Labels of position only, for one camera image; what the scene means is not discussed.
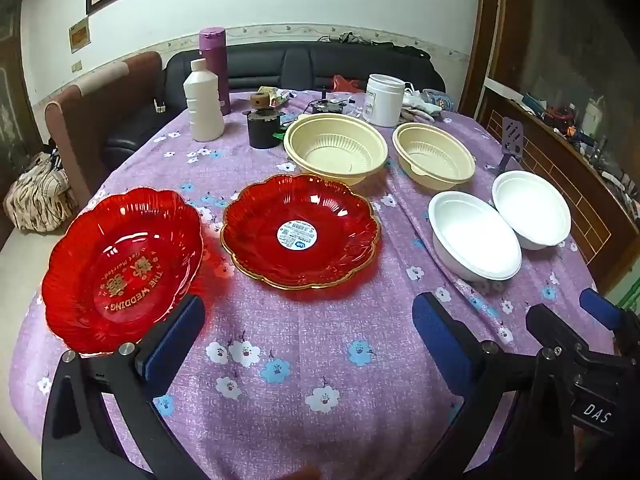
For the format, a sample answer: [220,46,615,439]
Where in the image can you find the black leather sofa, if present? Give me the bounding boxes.
[102,40,446,153]

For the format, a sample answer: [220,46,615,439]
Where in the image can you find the white plastic jar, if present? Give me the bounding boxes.
[364,74,404,127]

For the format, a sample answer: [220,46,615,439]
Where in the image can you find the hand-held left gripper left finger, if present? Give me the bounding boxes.
[41,294,211,480]

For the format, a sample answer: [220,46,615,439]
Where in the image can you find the cream plastic bowl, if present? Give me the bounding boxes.
[283,113,389,185]
[392,122,476,191]

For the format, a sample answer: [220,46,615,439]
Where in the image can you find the beige patterned bag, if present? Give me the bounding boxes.
[4,152,78,233]

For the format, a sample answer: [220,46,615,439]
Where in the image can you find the brown upholstered chair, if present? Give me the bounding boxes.
[45,51,163,206]

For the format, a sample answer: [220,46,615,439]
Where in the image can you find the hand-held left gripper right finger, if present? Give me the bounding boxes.
[412,291,576,480]

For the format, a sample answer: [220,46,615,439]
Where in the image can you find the purple floral tablecloth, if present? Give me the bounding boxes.
[10,87,626,480]

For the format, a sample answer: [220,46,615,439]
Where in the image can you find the white foam bowl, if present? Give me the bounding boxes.
[492,170,572,251]
[428,190,523,282]

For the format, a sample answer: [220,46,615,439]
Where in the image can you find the white plastic bottle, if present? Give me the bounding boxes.
[183,58,226,142]

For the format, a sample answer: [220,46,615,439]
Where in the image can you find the wooden glass cabinet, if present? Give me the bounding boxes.
[0,10,41,161]

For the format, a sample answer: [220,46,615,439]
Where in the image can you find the black cylindrical container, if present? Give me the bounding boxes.
[243,108,286,150]

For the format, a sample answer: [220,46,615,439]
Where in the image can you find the purple phone stand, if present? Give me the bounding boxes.
[497,116,525,173]

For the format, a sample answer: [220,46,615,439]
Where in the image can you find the yellow green packet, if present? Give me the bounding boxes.
[257,86,296,111]

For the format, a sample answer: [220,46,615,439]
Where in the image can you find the wooden sideboard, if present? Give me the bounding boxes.
[480,80,640,291]

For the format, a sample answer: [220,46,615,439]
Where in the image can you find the black electronic gadget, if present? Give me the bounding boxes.
[310,99,351,116]

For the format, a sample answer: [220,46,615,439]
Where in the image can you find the red plate with gold rim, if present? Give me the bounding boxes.
[220,174,382,291]

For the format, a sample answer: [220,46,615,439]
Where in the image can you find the purple thermos flask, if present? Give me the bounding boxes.
[198,26,232,116]

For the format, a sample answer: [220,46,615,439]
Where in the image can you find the white work gloves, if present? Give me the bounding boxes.
[400,91,442,122]

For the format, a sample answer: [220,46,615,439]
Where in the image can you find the clear container with cartoon print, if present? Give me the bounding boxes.
[422,88,457,112]

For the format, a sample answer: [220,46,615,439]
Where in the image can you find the yellow wall sign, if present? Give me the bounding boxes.
[69,16,91,53]

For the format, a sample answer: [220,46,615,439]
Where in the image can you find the red plate with gold lettering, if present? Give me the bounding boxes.
[41,186,204,354]

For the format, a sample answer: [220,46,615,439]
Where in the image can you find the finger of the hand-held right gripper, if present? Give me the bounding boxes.
[580,288,640,343]
[526,304,590,356]

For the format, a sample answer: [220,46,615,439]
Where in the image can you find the dark clothing on sofa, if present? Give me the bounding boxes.
[320,32,431,58]

